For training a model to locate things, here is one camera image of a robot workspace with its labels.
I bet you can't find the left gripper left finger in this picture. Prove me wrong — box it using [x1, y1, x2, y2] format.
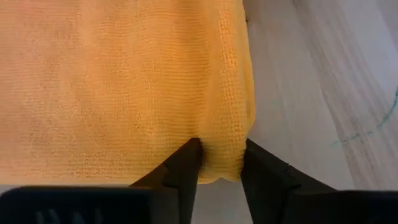
[0, 138, 204, 224]

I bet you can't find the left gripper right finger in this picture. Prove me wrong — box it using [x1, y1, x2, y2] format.
[241, 139, 398, 224]

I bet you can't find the orange microfiber towel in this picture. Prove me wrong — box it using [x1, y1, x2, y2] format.
[0, 0, 256, 185]

